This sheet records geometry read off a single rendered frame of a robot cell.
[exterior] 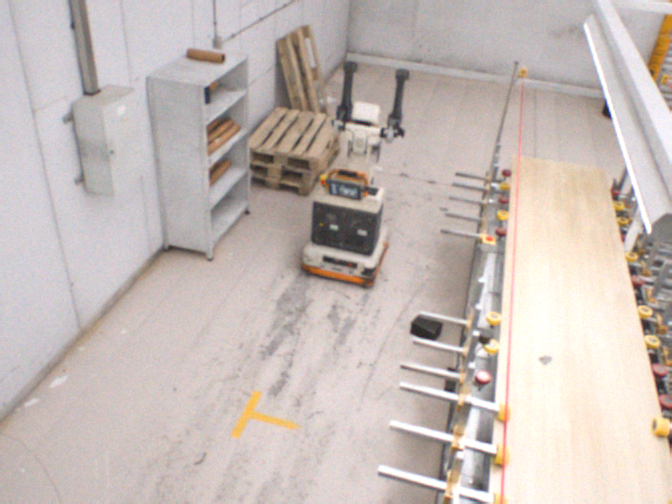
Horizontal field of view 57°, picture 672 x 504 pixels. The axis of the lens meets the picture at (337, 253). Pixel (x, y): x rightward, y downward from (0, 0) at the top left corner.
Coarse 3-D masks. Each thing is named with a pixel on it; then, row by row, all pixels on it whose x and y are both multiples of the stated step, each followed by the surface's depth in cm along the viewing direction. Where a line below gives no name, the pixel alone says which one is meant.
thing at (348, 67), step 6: (348, 66) 488; (354, 66) 492; (348, 72) 488; (348, 78) 490; (348, 84) 492; (342, 90) 495; (348, 90) 495; (342, 96) 496; (348, 96) 498; (342, 102) 498; (348, 102) 502; (348, 108) 500; (336, 114) 503; (348, 114) 502
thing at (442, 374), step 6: (402, 366) 318; (408, 366) 316; (414, 366) 316; (420, 366) 317; (426, 366) 317; (420, 372) 316; (426, 372) 315; (432, 372) 314; (438, 372) 314; (444, 372) 314; (450, 372) 314; (444, 378) 314; (450, 378) 313; (456, 378) 312; (474, 384) 311
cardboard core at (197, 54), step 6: (192, 48) 491; (192, 54) 489; (198, 54) 488; (204, 54) 487; (210, 54) 486; (216, 54) 485; (222, 54) 485; (204, 60) 490; (210, 60) 488; (216, 60) 487; (222, 60) 491
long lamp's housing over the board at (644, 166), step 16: (592, 16) 339; (592, 32) 317; (608, 48) 281; (608, 64) 261; (608, 80) 248; (608, 96) 240; (624, 96) 224; (624, 112) 213; (624, 128) 204; (640, 128) 197; (624, 144) 197; (640, 144) 186; (640, 160) 179; (640, 176) 173; (656, 176) 167; (640, 192) 168; (656, 192) 160; (656, 208) 155; (656, 224) 152
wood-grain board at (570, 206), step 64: (512, 192) 481; (576, 192) 489; (512, 256) 403; (576, 256) 409; (512, 320) 348; (576, 320) 352; (512, 384) 305; (576, 384) 308; (640, 384) 312; (512, 448) 272; (576, 448) 275; (640, 448) 277
